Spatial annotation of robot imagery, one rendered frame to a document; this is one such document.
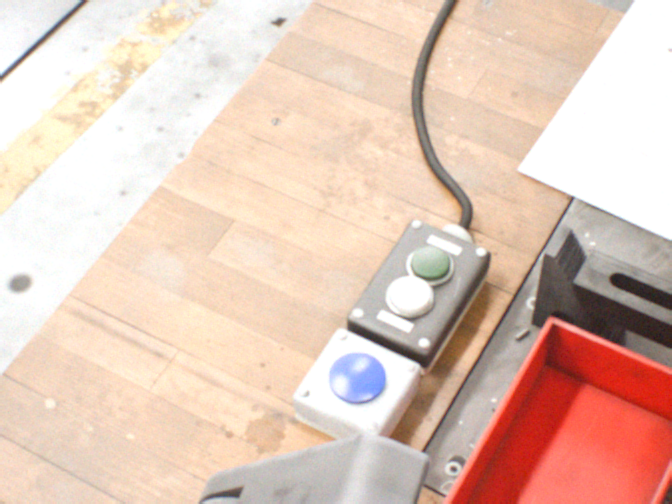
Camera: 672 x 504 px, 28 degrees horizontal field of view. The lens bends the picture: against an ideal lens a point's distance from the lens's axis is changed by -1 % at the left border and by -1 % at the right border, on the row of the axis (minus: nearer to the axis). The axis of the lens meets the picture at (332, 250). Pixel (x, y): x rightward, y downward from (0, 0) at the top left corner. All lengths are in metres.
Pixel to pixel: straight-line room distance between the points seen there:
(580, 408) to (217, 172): 0.35
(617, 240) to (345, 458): 0.64
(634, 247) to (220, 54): 1.51
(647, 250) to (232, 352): 0.33
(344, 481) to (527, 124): 0.72
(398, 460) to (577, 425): 0.52
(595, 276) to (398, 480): 0.52
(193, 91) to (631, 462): 1.59
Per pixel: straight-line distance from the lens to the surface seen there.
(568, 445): 0.95
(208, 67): 2.44
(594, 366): 0.95
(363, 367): 0.93
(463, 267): 0.99
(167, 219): 1.06
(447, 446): 0.94
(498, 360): 0.98
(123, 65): 2.47
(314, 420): 0.94
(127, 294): 1.02
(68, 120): 2.39
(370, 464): 0.44
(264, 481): 0.48
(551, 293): 0.96
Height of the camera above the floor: 1.73
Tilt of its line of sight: 53 degrees down
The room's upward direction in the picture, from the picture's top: 2 degrees counter-clockwise
